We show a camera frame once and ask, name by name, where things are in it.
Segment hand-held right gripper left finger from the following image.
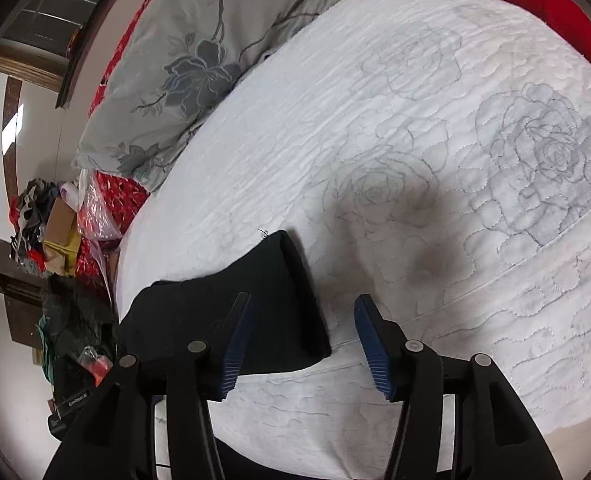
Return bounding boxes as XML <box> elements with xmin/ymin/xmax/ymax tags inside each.
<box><xmin>42</xmin><ymin>291</ymin><xmax>255</xmax><ymax>480</ymax></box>

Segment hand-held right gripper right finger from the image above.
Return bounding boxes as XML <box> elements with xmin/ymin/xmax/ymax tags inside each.
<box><xmin>353</xmin><ymin>295</ymin><xmax>565</xmax><ymax>480</ymax></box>

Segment black pants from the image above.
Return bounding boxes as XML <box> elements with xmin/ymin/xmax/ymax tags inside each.
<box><xmin>116</xmin><ymin>230</ymin><xmax>332</xmax><ymax>378</ymax></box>

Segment red plastic bag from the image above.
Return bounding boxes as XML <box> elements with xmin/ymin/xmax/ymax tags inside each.
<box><xmin>75</xmin><ymin>345</ymin><xmax>113</xmax><ymax>386</ymax></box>

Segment dark green cloth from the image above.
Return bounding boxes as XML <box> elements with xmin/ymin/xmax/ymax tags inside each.
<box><xmin>35</xmin><ymin>290</ymin><xmax>118</xmax><ymax>386</ymax></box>

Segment dark wooden furniture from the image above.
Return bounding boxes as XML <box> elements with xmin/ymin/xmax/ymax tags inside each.
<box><xmin>0</xmin><ymin>227</ymin><xmax>56</xmax><ymax>348</ymax></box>

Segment yellow box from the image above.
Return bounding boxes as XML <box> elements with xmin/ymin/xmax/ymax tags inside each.
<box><xmin>42</xmin><ymin>237</ymin><xmax>81</xmax><ymax>273</ymax></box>

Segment brown cardboard box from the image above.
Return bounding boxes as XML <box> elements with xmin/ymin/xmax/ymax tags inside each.
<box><xmin>42</xmin><ymin>195</ymin><xmax>81</xmax><ymax>246</ymax></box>

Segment red patterned bed sheet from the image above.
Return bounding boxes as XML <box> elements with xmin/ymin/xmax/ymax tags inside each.
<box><xmin>75</xmin><ymin>0</ymin><xmax>363</xmax><ymax>281</ymax></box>

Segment clear plastic bag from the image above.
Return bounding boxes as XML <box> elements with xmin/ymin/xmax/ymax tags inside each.
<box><xmin>75</xmin><ymin>170</ymin><xmax>126</xmax><ymax>241</ymax></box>

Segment pile of clothes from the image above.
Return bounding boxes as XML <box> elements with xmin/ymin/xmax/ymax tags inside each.
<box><xmin>8</xmin><ymin>177</ymin><xmax>58</xmax><ymax>261</ymax></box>

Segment white quilted bedspread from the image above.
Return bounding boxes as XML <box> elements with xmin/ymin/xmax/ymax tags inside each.
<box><xmin>112</xmin><ymin>0</ymin><xmax>591</xmax><ymax>480</ymax></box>

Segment grey floral pillow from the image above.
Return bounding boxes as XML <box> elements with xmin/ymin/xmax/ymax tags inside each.
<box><xmin>72</xmin><ymin>0</ymin><xmax>346</xmax><ymax>193</ymax></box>

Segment plain red cloth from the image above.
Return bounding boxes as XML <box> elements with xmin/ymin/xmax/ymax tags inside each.
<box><xmin>433</xmin><ymin>0</ymin><xmax>591</xmax><ymax>91</ymax></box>

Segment barred window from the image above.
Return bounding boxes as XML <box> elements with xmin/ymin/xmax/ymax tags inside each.
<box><xmin>0</xmin><ymin>0</ymin><xmax>128</xmax><ymax>61</ymax></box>

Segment dark wooden rail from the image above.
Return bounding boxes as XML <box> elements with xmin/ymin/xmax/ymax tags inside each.
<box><xmin>55</xmin><ymin>0</ymin><xmax>148</xmax><ymax>110</ymax></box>

